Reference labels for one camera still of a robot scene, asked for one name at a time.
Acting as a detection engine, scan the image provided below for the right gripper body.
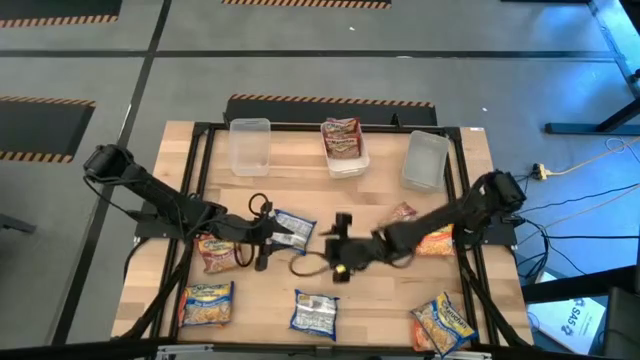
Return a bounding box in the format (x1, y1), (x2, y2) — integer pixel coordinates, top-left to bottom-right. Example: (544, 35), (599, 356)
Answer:
(324, 213), (384, 284)

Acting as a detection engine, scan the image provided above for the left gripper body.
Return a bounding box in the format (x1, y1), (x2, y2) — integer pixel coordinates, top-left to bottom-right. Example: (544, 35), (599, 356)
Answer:
(239, 201), (275, 273)

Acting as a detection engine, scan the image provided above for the blue Maruchan ramen packet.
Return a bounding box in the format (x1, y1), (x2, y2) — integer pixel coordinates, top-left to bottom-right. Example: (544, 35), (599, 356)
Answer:
(182, 281), (236, 327)
(410, 292), (480, 359)
(269, 208), (318, 256)
(289, 288), (340, 342)

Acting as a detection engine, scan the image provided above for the red Maruchan ramen packet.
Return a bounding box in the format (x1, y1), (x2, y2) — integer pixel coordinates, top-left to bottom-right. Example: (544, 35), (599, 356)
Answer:
(323, 117), (361, 139)
(382, 201), (419, 229)
(324, 133), (364, 160)
(194, 234), (241, 275)

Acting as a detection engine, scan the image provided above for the white plastic bin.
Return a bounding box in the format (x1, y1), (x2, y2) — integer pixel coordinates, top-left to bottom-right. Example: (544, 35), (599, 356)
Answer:
(320, 119), (371, 180)

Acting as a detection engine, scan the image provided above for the clear plastic bin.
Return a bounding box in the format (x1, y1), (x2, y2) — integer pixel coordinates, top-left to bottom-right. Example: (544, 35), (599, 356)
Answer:
(228, 117), (272, 178)

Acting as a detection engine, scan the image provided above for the grey plastic bin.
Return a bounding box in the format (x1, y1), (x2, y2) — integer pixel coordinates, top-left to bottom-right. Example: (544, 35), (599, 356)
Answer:
(400, 129), (451, 194)

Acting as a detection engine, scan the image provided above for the white printed cardboard box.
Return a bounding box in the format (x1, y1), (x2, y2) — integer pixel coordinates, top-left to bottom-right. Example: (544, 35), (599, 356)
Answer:
(527, 296), (609, 356)

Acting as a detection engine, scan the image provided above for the black metal beam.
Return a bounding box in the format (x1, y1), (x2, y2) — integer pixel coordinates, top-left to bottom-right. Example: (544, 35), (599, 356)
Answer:
(519, 263), (640, 305)

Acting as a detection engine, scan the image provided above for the grey metal foot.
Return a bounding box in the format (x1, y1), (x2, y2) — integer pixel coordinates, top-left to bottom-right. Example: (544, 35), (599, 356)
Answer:
(0, 213), (37, 235)

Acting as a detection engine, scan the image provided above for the dark grey container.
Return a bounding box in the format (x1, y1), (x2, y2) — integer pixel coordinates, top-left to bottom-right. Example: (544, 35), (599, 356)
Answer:
(602, 287), (640, 360)

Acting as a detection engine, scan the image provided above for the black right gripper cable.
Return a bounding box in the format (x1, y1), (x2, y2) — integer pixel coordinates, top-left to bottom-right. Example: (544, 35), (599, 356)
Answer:
(288, 249), (334, 278)

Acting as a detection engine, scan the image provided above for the black metal table frame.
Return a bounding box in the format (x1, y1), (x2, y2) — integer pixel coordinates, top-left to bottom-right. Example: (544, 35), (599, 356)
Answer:
(117, 121), (534, 351)

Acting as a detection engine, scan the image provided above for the beige floor cable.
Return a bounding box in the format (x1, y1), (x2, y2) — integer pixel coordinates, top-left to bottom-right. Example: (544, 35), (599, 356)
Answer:
(547, 135), (640, 177)

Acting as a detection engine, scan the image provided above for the black metal desk frame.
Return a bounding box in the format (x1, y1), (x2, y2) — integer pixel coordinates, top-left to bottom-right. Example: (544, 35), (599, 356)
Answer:
(543, 0), (640, 136)

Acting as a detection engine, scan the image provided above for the black floor cable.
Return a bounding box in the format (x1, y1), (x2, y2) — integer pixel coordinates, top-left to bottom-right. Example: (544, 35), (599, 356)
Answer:
(519, 182), (640, 216)

